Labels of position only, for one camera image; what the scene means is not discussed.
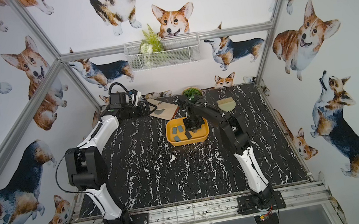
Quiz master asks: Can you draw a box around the black eraser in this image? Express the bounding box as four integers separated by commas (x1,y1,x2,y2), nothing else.
185,132,192,139

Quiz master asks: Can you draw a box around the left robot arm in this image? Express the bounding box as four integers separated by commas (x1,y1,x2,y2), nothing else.
63,101,158,224

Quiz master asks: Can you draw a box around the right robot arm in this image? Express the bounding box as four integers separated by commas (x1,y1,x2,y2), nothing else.
176,95,276,211

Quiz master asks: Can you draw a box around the yellow storage box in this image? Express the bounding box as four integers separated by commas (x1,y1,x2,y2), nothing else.
166,117,210,147

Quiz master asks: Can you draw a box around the pink pot green plant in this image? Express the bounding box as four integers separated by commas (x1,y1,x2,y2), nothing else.
182,87,203,99

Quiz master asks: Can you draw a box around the beige work glove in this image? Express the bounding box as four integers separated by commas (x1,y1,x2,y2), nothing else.
147,99,179,121

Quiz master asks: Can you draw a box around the artificial fern and flower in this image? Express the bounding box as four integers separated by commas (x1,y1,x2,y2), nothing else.
140,25,166,68

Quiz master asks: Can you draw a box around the white wire wall basket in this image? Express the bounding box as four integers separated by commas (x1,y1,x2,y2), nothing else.
124,34,201,71

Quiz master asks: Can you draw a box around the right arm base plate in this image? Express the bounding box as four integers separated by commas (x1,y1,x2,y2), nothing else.
237,190,286,215

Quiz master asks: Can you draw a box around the aluminium front rail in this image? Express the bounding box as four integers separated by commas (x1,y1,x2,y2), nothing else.
48,183,333,224

